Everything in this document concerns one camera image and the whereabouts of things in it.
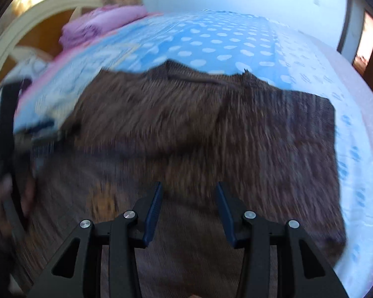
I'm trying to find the brown knitted sun-pattern sweater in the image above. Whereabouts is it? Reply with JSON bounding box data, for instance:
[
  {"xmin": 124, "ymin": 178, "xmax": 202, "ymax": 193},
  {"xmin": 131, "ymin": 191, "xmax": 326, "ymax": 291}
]
[{"xmin": 16, "ymin": 61, "xmax": 346, "ymax": 297}]

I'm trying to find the person's left hand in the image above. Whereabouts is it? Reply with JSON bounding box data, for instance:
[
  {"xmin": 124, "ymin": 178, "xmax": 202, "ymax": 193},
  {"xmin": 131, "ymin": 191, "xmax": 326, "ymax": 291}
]
[{"xmin": 0, "ymin": 173, "xmax": 35, "ymax": 219}]

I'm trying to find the white patterned pillow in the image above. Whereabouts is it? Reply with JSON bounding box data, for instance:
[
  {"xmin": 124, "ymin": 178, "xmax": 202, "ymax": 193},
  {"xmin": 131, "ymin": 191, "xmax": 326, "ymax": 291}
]
[{"xmin": 0, "ymin": 56, "xmax": 49, "ymax": 98}]

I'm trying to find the cream and wood headboard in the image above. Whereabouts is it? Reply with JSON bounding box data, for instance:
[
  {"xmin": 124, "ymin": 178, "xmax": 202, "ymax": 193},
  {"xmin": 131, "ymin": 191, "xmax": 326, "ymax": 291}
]
[{"xmin": 0, "ymin": 0, "xmax": 103, "ymax": 82}]

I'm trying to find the pink patterned bed sheet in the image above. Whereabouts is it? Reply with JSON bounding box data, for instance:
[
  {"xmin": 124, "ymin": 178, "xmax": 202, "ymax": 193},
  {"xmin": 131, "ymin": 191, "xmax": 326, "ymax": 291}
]
[{"xmin": 307, "ymin": 36, "xmax": 373, "ymax": 297}]

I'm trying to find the folded purple quilt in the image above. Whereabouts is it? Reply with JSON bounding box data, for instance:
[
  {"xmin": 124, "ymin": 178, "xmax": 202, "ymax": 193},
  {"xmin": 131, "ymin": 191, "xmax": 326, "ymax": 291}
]
[{"xmin": 59, "ymin": 5, "xmax": 148, "ymax": 50}]

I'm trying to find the blue polka dot blanket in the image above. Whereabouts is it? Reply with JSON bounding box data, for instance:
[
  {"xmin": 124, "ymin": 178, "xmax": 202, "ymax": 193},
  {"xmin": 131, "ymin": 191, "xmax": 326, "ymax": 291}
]
[{"xmin": 13, "ymin": 9, "xmax": 373, "ymax": 289}]

